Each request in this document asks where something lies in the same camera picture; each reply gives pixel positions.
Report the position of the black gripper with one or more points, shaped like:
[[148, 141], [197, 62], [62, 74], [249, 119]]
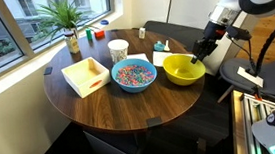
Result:
[[209, 37]]

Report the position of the yellow plastic bowl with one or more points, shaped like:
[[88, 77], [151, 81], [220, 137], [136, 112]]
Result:
[[183, 71]]

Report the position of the large white napkin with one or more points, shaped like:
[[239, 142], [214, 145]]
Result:
[[161, 57]]

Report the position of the blue bowl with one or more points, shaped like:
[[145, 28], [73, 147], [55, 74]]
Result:
[[135, 87]]

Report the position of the cream plastic spoon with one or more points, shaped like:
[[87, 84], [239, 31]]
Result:
[[166, 47]]

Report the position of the dark grey bench seat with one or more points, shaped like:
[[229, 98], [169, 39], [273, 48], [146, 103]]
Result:
[[173, 32]]

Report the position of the teal measuring spoon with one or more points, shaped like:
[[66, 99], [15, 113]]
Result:
[[159, 46]]

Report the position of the small white napkin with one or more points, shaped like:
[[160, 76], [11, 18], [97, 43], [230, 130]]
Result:
[[138, 57]]

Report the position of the small yellow white box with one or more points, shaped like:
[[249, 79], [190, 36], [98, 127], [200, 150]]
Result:
[[142, 33]]

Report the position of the colourful cereal pieces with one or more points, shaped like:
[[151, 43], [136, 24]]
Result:
[[134, 75]]

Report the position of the wooden board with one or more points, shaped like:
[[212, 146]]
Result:
[[238, 125]]

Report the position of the black table edge pad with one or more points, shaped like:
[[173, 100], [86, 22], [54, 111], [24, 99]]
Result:
[[47, 70], [114, 30], [154, 121]]

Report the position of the patterned paper cup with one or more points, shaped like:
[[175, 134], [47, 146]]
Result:
[[118, 50]]

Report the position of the blue lid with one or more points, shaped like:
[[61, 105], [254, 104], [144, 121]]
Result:
[[104, 22]]

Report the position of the red block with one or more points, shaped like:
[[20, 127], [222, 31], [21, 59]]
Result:
[[99, 34]]

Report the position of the green block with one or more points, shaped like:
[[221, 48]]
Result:
[[89, 34]]

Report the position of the light wooden box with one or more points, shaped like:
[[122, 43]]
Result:
[[83, 75]]

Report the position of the white plant pot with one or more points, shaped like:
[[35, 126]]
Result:
[[74, 33]]

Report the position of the glass jar with dark lid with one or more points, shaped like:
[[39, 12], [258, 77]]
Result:
[[72, 44]]

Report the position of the grey cabinet under table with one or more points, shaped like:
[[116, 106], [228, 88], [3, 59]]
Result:
[[110, 149]]

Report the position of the green potted plant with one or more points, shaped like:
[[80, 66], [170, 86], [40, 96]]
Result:
[[60, 15]]

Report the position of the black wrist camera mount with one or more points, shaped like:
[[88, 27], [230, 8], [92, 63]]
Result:
[[239, 33]]

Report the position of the aluminium frame rail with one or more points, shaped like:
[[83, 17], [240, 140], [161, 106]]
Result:
[[256, 110]]

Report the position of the window frame post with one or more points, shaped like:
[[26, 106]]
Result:
[[9, 24]]

